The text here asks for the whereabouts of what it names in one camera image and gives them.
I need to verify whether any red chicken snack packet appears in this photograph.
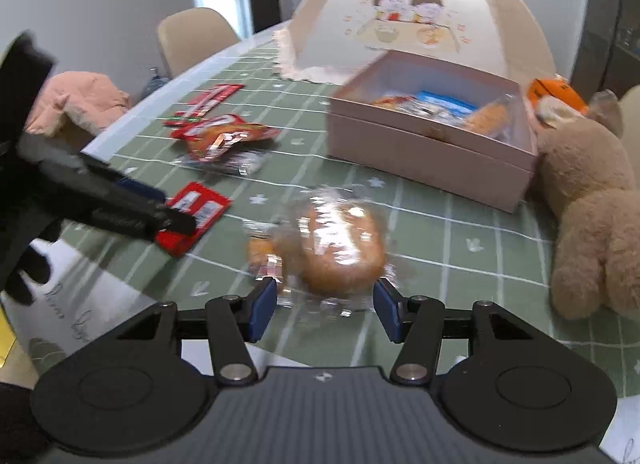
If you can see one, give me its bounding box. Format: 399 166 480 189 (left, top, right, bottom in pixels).
171 112 282 165

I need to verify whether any brown plush toy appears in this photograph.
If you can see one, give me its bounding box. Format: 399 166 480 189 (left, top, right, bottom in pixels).
534 88 640 322

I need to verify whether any dark glass cabinet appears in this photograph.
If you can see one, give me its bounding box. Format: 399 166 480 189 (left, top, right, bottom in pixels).
570 0 640 94

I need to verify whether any pink cloth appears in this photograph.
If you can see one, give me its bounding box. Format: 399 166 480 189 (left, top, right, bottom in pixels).
24 71 132 137

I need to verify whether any clear bread packet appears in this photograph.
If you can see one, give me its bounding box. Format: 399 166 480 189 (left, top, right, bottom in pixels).
242 184 401 317

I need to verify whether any green checked tablecloth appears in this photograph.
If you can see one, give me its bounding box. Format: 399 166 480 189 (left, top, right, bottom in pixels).
0 36 640 464

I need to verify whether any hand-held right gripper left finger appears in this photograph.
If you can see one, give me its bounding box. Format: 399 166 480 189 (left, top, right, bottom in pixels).
100 278 279 387

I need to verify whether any long red snack packet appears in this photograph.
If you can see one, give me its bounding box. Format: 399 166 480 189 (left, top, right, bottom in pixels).
164 92 228 127
199 84 247 107

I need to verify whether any blue snack packet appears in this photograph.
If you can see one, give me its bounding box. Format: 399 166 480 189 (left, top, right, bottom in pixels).
416 90 477 120

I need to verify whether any printed mesh food cover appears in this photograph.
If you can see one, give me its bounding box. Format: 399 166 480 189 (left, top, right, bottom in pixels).
272 0 559 89

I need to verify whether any long biscuit stick packet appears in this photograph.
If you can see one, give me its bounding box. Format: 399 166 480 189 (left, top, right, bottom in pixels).
464 95 522 137

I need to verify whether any orange plush toy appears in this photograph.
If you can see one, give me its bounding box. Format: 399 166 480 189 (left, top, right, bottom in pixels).
527 76 591 112

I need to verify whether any person's left hand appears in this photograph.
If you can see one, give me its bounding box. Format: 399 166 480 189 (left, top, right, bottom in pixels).
5 239 53 305

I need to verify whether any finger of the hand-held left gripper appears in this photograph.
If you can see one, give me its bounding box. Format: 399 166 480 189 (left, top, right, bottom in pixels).
55 183 197 245
75 154 169 205

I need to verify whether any clear small snack packet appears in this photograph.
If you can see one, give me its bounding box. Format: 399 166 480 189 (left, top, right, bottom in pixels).
175 150 267 177

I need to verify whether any small red packet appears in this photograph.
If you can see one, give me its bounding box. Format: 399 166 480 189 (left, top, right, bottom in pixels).
154 182 234 259

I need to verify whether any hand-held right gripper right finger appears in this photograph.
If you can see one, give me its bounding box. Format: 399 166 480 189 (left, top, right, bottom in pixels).
372 278 545 387

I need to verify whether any pink cardboard box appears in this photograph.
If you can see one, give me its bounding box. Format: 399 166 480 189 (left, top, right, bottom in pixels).
326 50 540 215

